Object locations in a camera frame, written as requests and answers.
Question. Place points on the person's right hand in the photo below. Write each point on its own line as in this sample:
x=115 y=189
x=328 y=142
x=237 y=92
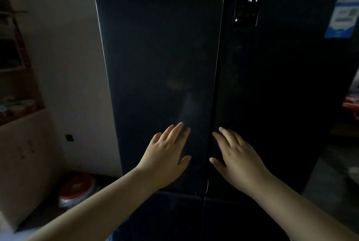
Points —
x=241 y=162

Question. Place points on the person's left hand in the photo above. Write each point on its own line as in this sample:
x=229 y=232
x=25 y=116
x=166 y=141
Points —
x=162 y=156

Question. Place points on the person's left forearm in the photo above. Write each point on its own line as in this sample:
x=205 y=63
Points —
x=98 y=212

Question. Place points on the person's right forearm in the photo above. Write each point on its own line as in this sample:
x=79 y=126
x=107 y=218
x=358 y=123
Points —
x=294 y=215

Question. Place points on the beige wooden shelf cabinet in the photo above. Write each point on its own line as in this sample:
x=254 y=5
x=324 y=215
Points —
x=22 y=151

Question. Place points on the row of red food tubs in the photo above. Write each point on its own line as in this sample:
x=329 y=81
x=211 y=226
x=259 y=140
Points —
x=19 y=108

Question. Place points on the blue white label sticker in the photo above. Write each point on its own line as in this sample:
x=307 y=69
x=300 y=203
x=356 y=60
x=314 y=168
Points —
x=343 y=16

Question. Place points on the black wall socket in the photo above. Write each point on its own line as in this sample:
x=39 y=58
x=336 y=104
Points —
x=69 y=137

